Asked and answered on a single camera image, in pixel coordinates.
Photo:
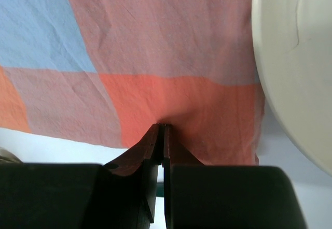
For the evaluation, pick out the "cream ceramic plate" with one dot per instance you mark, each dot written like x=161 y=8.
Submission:
x=292 y=48

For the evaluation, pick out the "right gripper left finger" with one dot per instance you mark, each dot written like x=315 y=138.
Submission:
x=119 y=194

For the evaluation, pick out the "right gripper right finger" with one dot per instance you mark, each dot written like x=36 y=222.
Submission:
x=215 y=196

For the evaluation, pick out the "checkered orange blue cloth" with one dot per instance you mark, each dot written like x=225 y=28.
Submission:
x=103 y=71

